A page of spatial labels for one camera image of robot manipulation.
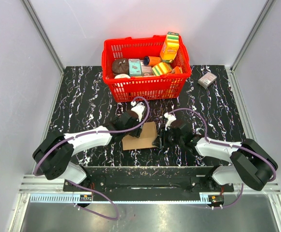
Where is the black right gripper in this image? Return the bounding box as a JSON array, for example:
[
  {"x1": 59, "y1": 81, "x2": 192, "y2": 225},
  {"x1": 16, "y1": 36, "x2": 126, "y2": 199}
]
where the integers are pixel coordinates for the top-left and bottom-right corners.
[{"x1": 152, "y1": 126, "x2": 184, "y2": 149}]

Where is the brown cardboard box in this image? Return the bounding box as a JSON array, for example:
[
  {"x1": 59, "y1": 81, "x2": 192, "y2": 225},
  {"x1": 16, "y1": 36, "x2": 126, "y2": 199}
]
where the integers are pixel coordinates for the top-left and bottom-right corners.
[{"x1": 122, "y1": 122, "x2": 157, "y2": 150}]

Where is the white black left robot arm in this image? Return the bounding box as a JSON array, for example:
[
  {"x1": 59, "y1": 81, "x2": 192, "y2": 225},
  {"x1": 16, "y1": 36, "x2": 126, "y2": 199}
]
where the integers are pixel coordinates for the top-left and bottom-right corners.
[{"x1": 32, "y1": 106, "x2": 144, "y2": 191}]

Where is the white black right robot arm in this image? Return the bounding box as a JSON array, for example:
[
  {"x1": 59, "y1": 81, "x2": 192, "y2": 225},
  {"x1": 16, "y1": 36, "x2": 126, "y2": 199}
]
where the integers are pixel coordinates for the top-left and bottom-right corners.
[{"x1": 152, "y1": 120, "x2": 278, "y2": 191}]

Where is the pink small food box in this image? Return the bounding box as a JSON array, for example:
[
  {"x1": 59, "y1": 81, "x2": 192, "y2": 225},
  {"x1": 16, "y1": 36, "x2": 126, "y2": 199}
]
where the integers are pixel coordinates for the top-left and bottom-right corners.
[{"x1": 140, "y1": 60, "x2": 153, "y2": 76}]

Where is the teal small carton box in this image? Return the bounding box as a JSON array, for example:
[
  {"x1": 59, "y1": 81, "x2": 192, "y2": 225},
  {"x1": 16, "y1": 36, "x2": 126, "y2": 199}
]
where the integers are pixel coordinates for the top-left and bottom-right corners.
[{"x1": 128, "y1": 58, "x2": 142, "y2": 76}]

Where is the tall orange sponge box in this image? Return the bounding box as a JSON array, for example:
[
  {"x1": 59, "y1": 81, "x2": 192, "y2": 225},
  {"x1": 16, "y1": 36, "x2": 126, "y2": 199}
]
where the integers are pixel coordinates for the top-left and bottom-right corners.
[{"x1": 159, "y1": 32, "x2": 180, "y2": 63}]

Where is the red plastic shopping basket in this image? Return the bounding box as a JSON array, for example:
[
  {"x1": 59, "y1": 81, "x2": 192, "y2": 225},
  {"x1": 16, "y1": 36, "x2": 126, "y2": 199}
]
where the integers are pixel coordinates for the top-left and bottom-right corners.
[{"x1": 101, "y1": 32, "x2": 191, "y2": 102}]

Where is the white round lid container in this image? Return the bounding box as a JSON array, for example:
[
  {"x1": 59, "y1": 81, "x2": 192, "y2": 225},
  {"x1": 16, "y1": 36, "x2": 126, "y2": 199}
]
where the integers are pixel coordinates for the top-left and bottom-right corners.
[{"x1": 114, "y1": 73, "x2": 130, "y2": 79}]

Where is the brown round chocolate cake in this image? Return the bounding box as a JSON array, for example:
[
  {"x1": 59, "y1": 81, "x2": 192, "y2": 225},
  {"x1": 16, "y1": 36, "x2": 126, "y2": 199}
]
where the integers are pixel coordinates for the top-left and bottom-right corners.
[{"x1": 112, "y1": 58, "x2": 129, "y2": 75}]

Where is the yellow green sponge pack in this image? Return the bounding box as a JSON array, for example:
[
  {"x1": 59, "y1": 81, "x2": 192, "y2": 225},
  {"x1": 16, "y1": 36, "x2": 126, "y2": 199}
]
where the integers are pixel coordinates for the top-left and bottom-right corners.
[{"x1": 152, "y1": 62, "x2": 173, "y2": 76}]

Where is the orange cylindrical can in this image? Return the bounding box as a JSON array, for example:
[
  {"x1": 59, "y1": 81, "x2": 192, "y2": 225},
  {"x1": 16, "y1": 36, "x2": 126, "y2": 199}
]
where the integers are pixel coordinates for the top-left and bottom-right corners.
[{"x1": 143, "y1": 56, "x2": 161, "y2": 66}]

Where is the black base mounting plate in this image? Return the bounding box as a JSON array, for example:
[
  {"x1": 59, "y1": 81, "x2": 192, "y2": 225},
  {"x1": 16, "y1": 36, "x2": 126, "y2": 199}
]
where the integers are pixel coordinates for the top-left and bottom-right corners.
[{"x1": 63, "y1": 165, "x2": 235, "y2": 194}]

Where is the orange snack packet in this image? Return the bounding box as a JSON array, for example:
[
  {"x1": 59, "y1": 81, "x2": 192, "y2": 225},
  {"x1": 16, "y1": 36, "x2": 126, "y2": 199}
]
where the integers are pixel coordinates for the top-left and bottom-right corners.
[{"x1": 170, "y1": 66, "x2": 183, "y2": 74}]

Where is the white wrapped tissue pack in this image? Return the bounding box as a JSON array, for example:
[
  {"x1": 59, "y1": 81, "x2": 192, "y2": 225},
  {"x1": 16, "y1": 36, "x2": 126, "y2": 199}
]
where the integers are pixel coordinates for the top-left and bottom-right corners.
[{"x1": 197, "y1": 72, "x2": 217, "y2": 89}]

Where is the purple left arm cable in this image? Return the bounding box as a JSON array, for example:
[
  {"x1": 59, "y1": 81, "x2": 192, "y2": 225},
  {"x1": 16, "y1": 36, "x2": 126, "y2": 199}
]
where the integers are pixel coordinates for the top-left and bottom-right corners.
[{"x1": 33, "y1": 96, "x2": 151, "y2": 220}]

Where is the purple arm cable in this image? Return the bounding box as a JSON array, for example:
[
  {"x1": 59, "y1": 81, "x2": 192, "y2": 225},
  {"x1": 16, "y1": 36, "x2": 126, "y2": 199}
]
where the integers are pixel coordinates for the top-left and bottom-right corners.
[
  {"x1": 33, "y1": 96, "x2": 151, "y2": 220},
  {"x1": 168, "y1": 108, "x2": 278, "y2": 210}
]

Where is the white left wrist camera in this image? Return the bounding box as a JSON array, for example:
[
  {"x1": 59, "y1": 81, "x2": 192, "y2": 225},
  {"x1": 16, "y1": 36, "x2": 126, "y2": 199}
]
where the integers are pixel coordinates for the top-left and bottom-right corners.
[{"x1": 130, "y1": 101, "x2": 146, "y2": 122}]

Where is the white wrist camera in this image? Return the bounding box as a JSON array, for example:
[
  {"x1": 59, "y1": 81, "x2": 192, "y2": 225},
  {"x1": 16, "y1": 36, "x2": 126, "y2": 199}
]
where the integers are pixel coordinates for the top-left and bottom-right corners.
[
  {"x1": 130, "y1": 101, "x2": 146, "y2": 122},
  {"x1": 164, "y1": 113, "x2": 177, "y2": 131}
]

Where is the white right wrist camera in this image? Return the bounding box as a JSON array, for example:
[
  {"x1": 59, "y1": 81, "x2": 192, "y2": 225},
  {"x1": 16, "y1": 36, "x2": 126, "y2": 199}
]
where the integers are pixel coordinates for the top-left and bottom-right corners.
[{"x1": 164, "y1": 113, "x2": 177, "y2": 131}]

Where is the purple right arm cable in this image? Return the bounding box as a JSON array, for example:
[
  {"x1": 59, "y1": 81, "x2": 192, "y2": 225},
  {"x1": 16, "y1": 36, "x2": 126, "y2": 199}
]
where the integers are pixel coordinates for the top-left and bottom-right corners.
[{"x1": 168, "y1": 108, "x2": 278, "y2": 210}]

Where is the aluminium frame rail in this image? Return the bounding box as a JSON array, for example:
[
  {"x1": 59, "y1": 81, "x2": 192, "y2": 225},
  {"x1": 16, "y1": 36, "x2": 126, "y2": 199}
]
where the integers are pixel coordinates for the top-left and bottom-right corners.
[{"x1": 18, "y1": 174, "x2": 281, "y2": 203}]

